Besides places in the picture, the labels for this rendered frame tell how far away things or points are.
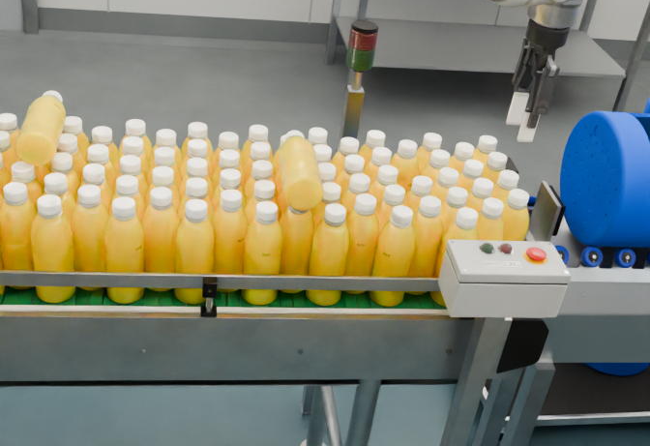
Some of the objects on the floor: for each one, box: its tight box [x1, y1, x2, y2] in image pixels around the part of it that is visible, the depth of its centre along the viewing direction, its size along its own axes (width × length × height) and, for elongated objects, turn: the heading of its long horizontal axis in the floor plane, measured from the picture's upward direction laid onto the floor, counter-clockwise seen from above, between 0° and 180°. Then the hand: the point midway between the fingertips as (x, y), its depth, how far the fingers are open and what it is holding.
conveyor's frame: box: [0, 304, 549, 446], centre depth 195 cm, size 48×164×90 cm, turn 87°
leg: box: [472, 368, 522, 446], centre depth 223 cm, size 6×6×63 cm
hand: (522, 119), depth 163 cm, fingers open, 6 cm apart
